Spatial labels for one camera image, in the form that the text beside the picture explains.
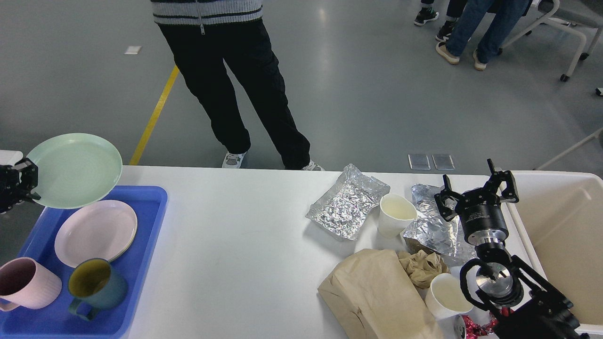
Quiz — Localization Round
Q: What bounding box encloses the person in black trousers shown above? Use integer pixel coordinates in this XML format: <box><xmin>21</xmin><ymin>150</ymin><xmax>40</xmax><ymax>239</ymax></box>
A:
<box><xmin>151</xmin><ymin>0</ymin><xmax>323</xmax><ymax>171</ymax></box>

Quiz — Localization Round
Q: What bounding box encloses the white paper cup lower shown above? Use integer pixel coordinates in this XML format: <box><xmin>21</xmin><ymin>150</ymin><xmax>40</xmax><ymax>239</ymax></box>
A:
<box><xmin>424</xmin><ymin>273</ymin><xmax>473</xmax><ymax>320</ymax></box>

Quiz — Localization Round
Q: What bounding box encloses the blue plastic tray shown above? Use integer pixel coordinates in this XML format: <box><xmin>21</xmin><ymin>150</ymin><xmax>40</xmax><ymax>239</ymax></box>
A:
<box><xmin>0</xmin><ymin>186</ymin><xmax>168</xmax><ymax>339</ymax></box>

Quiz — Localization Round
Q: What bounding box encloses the person in blue jeans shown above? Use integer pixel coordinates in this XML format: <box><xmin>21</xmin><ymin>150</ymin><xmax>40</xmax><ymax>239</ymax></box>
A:
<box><xmin>435</xmin><ymin>0</ymin><xmax>533</xmax><ymax>72</ymax></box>

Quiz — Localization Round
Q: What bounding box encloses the beige plastic bin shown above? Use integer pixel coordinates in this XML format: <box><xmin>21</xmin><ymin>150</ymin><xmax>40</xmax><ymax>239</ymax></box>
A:
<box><xmin>512</xmin><ymin>171</ymin><xmax>603</xmax><ymax>335</ymax></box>

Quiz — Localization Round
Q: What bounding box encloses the red candy wrapper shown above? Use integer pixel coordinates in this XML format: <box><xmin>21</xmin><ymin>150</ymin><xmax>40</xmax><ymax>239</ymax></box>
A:
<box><xmin>454</xmin><ymin>313</ymin><xmax>499</xmax><ymax>339</ymax></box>

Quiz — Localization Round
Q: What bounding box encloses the pink mug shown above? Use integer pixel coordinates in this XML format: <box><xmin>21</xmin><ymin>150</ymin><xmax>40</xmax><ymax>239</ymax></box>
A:
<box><xmin>0</xmin><ymin>256</ymin><xmax>62</xmax><ymax>312</ymax></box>

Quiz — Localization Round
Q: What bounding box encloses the white paper cup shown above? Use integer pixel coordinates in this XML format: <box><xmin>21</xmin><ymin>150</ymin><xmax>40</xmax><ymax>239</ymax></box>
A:
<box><xmin>377</xmin><ymin>193</ymin><xmax>417</xmax><ymax>238</ymax></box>
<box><xmin>424</xmin><ymin>273</ymin><xmax>473</xmax><ymax>320</ymax></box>

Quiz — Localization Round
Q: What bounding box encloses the brown paper bag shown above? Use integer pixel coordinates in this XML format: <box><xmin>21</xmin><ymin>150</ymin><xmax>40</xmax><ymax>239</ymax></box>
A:
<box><xmin>318</xmin><ymin>249</ymin><xmax>444</xmax><ymax>339</ymax></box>

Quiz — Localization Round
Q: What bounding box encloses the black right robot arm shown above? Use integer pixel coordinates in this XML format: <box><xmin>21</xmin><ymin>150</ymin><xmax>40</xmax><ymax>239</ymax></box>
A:
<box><xmin>434</xmin><ymin>159</ymin><xmax>590</xmax><ymax>339</ymax></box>

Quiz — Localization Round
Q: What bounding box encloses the white paper cup upper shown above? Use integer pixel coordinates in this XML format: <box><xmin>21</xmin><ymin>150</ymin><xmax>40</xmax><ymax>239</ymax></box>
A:
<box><xmin>377</xmin><ymin>193</ymin><xmax>417</xmax><ymax>238</ymax></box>

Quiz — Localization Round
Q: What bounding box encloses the dark teal mug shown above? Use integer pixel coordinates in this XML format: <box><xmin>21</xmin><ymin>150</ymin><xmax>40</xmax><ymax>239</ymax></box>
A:
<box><xmin>67</xmin><ymin>258</ymin><xmax>128</xmax><ymax>321</ymax></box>

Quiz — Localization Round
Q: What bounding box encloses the crumpled brown napkin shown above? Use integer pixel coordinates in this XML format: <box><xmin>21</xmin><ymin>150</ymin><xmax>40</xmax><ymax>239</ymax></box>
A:
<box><xmin>398</xmin><ymin>250</ymin><xmax>450</xmax><ymax>290</ymax></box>

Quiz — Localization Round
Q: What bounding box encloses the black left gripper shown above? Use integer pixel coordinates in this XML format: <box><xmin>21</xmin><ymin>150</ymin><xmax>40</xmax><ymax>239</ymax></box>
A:
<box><xmin>0</xmin><ymin>158</ymin><xmax>41</xmax><ymax>214</ymax></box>

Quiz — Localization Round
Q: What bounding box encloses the small white side table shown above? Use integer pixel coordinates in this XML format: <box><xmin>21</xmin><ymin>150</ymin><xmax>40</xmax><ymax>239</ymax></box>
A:
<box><xmin>0</xmin><ymin>150</ymin><xmax>24</xmax><ymax>166</ymax></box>

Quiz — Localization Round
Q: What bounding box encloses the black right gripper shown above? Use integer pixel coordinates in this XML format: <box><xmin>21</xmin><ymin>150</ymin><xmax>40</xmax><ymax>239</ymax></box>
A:
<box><xmin>434</xmin><ymin>159</ymin><xmax>519</xmax><ymax>245</ymax></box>

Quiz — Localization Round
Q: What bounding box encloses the mint green plate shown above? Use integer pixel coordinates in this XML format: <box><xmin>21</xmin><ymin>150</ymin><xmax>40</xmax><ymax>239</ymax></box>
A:
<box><xmin>26</xmin><ymin>133</ymin><xmax>122</xmax><ymax>210</ymax></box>

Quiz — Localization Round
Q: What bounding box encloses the foil sheet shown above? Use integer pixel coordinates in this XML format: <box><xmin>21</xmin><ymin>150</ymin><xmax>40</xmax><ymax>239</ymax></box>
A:
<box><xmin>305</xmin><ymin>164</ymin><xmax>391</xmax><ymax>241</ymax></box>
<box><xmin>400</xmin><ymin>183</ymin><xmax>476</xmax><ymax>267</ymax></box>

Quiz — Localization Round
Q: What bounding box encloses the white office chair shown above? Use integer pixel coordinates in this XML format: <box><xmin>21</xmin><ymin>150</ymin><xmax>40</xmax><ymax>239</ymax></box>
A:
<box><xmin>498</xmin><ymin>0</ymin><xmax>603</xmax><ymax>82</ymax></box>

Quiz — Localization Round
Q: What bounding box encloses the pink plate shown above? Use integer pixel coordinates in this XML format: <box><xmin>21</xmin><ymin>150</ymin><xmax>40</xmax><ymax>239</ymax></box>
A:
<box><xmin>54</xmin><ymin>200</ymin><xmax>138</xmax><ymax>268</ymax></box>

